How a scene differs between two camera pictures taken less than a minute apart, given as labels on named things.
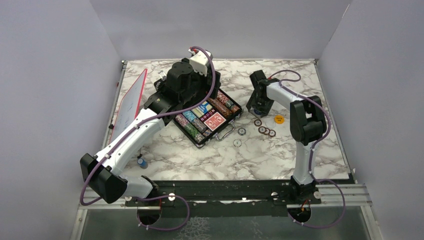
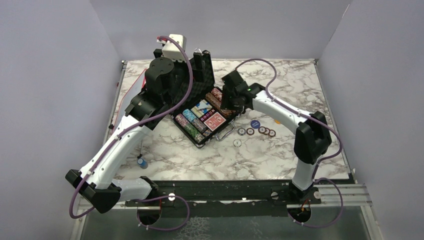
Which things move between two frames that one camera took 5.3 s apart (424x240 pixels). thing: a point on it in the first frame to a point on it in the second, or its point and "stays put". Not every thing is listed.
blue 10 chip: (242, 131) stays put
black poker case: (211, 119) stays put
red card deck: (215, 121) stays put
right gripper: (264, 109) to (225, 102)
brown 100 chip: (258, 122) to (250, 131)
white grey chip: (237, 143) stays put
